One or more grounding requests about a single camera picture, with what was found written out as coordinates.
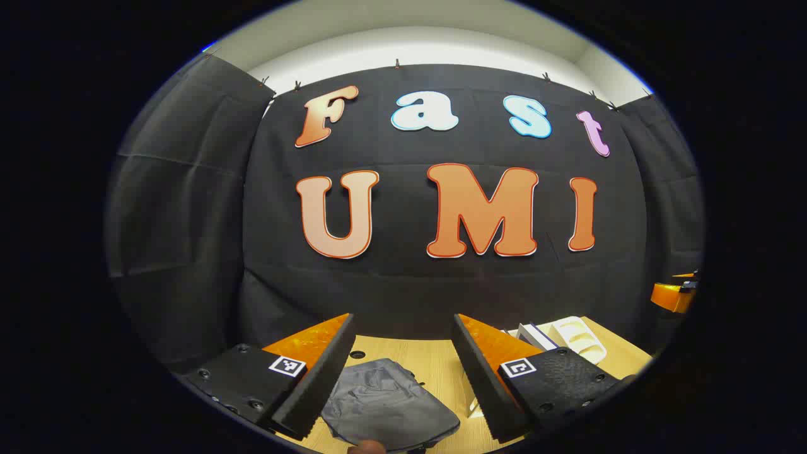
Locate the white bookshelf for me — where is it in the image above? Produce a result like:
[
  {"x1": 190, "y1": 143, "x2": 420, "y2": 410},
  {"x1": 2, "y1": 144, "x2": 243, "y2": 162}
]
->
[{"x1": 465, "y1": 315, "x2": 608, "y2": 418}]

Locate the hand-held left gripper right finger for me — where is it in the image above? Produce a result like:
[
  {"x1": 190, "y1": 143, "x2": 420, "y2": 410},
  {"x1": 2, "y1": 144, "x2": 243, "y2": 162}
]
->
[{"x1": 453, "y1": 313, "x2": 637, "y2": 444}]

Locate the row of small cloth clips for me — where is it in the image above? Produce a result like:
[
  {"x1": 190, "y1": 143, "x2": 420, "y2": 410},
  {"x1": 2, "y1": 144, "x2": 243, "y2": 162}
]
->
[{"x1": 202, "y1": 47, "x2": 656, "y2": 113}]

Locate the black backdrop cloth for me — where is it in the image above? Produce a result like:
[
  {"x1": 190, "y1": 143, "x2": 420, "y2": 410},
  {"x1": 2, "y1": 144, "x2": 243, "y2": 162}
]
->
[{"x1": 107, "y1": 54, "x2": 704, "y2": 373}]

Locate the grey schoolbag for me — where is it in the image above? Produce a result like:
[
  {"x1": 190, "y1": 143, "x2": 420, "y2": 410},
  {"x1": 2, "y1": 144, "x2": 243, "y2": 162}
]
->
[{"x1": 320, "y1": 358, "x2": 461, "y2": 453}]

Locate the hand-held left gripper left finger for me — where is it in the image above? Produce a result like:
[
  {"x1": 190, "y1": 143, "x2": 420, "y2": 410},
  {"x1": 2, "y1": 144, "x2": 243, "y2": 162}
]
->
[{"x1": 180, "y1": 313, "x2": 357, "y2": 441}]

